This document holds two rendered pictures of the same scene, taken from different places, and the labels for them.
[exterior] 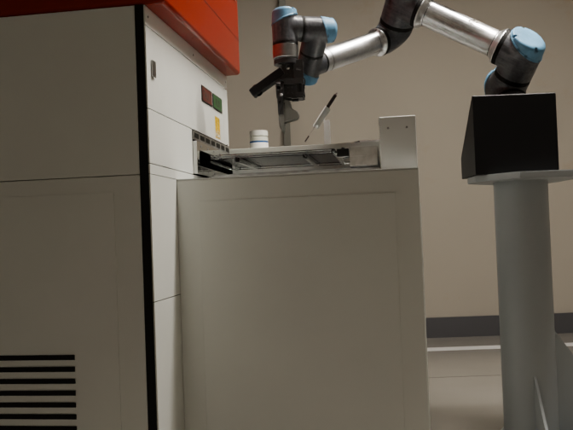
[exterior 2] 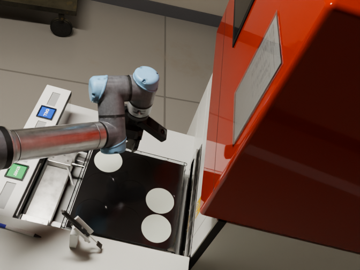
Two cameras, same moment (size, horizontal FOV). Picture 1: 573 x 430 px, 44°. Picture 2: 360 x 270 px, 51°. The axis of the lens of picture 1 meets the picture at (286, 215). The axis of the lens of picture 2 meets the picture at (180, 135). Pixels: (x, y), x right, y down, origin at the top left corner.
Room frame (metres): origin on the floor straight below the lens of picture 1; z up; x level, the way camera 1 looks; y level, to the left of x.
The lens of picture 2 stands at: (2.90, -0.13, 2.02)
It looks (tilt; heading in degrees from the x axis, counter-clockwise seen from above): 48 degrees down; 162
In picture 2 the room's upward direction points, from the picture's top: 22 degrees clockwise
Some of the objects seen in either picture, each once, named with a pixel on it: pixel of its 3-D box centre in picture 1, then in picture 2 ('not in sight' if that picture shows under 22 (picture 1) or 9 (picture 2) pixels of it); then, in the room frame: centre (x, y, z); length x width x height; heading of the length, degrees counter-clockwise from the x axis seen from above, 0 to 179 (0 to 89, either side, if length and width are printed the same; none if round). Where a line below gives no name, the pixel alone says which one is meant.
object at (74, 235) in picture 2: (321, 125); (81, 234); (2.45, -0.13, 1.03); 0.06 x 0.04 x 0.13; 81
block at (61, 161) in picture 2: not in sight; (60, 160); (2.13, -0.24, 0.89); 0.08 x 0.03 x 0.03; 81
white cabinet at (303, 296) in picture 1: (322, 313); not in sight; (2.29, -0.11, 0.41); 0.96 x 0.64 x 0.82; 171
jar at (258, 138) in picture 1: (258, 143); not in sight; (2.72, 0.09, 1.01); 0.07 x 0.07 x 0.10
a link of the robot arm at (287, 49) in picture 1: (286, 54); (139, 106); (2.10, -0.02, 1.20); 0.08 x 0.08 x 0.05
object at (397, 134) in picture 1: (397, 153); (32, 153); (2.11, -0.34, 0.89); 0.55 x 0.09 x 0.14; 171
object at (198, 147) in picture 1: (214, 164); (189, 203); (2.24, 0.22, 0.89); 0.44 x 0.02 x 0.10; 171
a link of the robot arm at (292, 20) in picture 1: (286, 27); (143, 87); (2.10, -0.02, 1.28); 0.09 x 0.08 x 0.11; 105
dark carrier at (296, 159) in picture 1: (280, 159); (130, 193); (2.23, 0.01, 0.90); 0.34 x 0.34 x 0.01; 81
